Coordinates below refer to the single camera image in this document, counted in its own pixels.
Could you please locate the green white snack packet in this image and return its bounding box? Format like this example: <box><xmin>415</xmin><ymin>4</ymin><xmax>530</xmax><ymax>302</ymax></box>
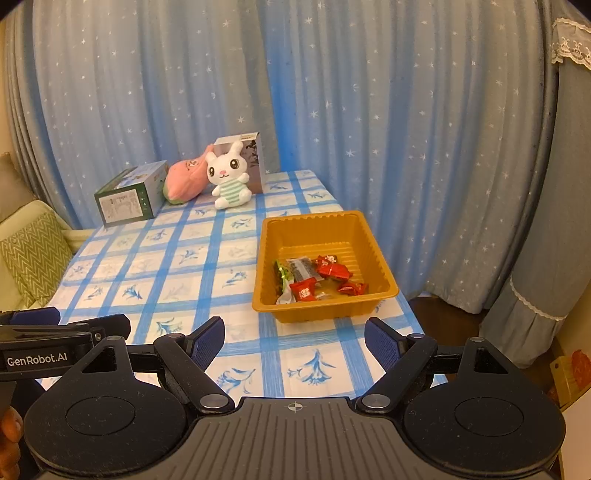
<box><xmin>274</xmin><ymin>259</ymin><xmax>297</xmax><ymax>305</ymax></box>

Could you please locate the large red gold-print packet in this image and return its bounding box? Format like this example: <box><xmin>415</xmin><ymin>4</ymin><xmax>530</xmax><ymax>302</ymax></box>
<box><xmin>315</xmin><ymin>255</ymin><xmax>354</xmax><ymax>283</ymax></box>

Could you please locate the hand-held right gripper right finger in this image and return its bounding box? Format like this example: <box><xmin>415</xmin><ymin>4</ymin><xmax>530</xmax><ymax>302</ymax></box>
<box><xmin>355</xmin><ymin>316</ymin><xmax>513</xmax><ymax>415</ymax></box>

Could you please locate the grey curtain with lace trim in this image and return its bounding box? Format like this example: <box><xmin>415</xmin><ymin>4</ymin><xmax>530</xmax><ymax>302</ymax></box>
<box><xmin>478</xmin><ymin>0</ymin><xmax>591</xmax><ymax>370</ymax></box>

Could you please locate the dark snack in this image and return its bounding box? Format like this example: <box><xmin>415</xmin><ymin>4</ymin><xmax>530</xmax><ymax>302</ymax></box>
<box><xmin>287</xmin><ymin>257</ymin><xmax>319</xmax><ymax>281</ymax></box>

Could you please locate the pink plush toy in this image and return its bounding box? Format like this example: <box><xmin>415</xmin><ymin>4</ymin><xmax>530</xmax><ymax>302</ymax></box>
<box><xmin>164</xmin><ymin>143</ymin><xmax>214</xmax><ymax>205</ymax></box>

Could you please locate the golden plastic tray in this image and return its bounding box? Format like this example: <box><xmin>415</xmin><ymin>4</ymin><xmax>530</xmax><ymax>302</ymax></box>
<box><xmin>252</xmin><ymin>210</ymin><xmax>399</xmax><ymax>324</ymax></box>

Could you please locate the beige cushion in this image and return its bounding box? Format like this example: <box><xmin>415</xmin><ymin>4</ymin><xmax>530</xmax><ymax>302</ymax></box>
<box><xmin>0</xmin><ymin>152</ymin><xmax>35</xmax><ymax>223</ymax></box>

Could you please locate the green zigzag cushion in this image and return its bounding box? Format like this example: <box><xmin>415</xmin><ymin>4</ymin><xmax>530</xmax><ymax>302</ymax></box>
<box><xmin>0</xmin><ymin>212</ymin><xmax>75</xmax><ymax>308</ymax></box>

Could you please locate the blue star curtain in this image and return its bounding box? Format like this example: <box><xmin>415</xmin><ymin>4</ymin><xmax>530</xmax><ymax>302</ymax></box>
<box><xmin>4</xmin><ymin>0</ymin><xmax>282</xmax><ymax>232</ymax></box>
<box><xmin>259</xmin><ymin>0</ymin><xmax>561</xmax><ymax>315</ymax></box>

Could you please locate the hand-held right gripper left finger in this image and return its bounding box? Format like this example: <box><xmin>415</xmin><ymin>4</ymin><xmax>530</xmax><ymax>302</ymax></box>
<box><xmin>81</xmin><ymin>316</ymin><xmax>236</xmax><ymax>415</ymax></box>

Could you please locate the white bunny plush toy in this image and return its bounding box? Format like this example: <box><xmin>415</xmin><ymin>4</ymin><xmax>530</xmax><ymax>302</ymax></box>
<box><xmin>204</xmin><ymin>141</ymin><xmax>253</xmax><ymax>210</ymax></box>

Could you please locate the blue checked tablecloth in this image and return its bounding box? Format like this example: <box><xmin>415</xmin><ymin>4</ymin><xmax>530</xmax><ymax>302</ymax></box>
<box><xmin>34</xmin><ymin>169</ymin><xmax>448</xmax><ymax>400</ymax></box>

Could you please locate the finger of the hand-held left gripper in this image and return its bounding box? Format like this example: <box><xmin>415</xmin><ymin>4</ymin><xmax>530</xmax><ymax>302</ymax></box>
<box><xmin>90</xmin><ymin>315</ymin><xmax>131</xmax><ymax>343</ymax></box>
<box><xmin>0</xmin><ymin>307</ymin><xmax>61</xmax><ymax>326</ymax></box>

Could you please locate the green white cardboard box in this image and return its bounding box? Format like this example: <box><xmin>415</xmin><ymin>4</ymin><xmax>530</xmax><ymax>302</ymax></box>
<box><xmin>94</xmin><ymin>160</ymin><xmax>169</xmax><ymax>228</ymax></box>

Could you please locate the red packet with white print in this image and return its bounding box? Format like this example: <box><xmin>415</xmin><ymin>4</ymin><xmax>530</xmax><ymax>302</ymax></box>
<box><xmin>289</xmin><ymin>278</ymin><xmax>320</xmax><ymax>302</ymax></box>

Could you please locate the person's left hand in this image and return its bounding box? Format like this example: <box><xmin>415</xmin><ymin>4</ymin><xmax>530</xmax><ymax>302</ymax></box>
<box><xmin>0</xmin><ymin>408</ymin><xmax>24</xmax><ymax>467</ymax></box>

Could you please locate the yellow cardboard box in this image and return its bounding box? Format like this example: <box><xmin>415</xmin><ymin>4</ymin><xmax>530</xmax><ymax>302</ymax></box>
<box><xmin>549</xmin><ymin>348</ymin><xmax>591</xmax><ymax>409</ymax></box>

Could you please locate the pale green sofa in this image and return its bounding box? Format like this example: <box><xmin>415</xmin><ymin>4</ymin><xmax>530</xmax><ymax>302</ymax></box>
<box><xmin>0</xmin><ymin>198</ymin><xmax>90</xmax><ymax>312</ymax></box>

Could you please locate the white box with dark print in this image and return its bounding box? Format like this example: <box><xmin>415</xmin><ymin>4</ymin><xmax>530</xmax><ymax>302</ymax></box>
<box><xmin>213</xmin><ymin>131</ymin><xmax>267</xmax><ymax>195</ymax></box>

